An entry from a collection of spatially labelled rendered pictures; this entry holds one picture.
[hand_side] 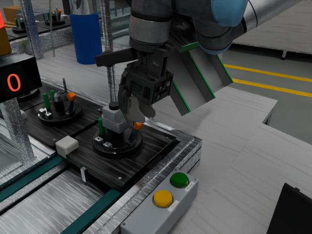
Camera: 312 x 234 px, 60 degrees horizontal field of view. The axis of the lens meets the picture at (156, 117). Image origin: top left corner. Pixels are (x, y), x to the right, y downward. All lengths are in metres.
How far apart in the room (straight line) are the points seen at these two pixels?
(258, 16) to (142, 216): 0.46
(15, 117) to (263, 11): 0.59
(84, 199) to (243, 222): 0.40
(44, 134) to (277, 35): 3.98
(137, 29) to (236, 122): 0.69
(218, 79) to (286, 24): 3.43
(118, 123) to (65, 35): 1.41
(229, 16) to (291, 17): 3.98
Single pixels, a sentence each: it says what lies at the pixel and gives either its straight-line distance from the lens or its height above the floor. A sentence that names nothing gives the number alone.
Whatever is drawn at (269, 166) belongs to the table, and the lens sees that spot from 0.93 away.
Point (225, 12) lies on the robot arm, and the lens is 0.45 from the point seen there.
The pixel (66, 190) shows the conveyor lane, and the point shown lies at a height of 0.92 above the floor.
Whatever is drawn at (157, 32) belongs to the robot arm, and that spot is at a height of 1.31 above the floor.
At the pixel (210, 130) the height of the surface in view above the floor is 0.86.
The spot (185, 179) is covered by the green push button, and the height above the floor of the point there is 0.97.
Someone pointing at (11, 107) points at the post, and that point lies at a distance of 0.71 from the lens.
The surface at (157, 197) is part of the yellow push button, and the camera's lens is 0.62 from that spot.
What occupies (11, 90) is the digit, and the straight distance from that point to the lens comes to 0.64.
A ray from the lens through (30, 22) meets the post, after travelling 1.78.
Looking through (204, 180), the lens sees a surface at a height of 0.86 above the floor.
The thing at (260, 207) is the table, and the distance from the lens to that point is 0.80.
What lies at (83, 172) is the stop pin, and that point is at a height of 0.96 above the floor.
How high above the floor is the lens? 1.44
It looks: 32 degrees down
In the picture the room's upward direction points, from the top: straight up
